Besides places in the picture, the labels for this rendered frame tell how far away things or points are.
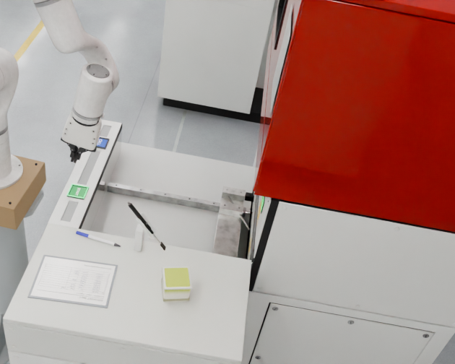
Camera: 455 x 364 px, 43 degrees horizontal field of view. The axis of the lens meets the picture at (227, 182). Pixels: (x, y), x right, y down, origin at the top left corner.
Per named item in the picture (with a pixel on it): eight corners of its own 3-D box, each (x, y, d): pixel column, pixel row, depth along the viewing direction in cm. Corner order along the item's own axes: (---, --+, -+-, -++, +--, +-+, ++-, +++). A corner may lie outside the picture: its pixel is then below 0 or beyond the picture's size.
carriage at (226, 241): (243, 199, 210) (244, 193, 208) (233, 278, 183) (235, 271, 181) (221, 196, 210) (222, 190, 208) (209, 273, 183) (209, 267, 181)
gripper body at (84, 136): (107, 113, 168) (99, 141, 175) (73, 100, 166) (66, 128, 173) (100, 128, 162) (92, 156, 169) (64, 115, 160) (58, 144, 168)
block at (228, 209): (242, 211, 202) (243, 204, 200) (241, 217, 199) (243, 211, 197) (219, 206, 201) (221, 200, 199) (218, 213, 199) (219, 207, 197)
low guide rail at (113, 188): (245, 213, 210) (246, 207, 208) (244, 217, 208) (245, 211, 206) (108, 188, 208) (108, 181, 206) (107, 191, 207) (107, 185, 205)
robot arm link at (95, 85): (83, 92, 166) (67, 108, 159) (92, 55, 158) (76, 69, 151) (109, 106, 167) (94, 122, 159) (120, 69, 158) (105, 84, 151)
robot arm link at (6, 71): (-42, 129, 177) (-53, 61, 161) (-4, 101, 191) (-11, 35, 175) (-8, 142, 175) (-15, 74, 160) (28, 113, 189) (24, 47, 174)
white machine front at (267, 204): (265, 138, 245) (286, 55, 219) (251, 291, 184) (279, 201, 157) (258, 136, 245) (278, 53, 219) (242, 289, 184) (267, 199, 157)
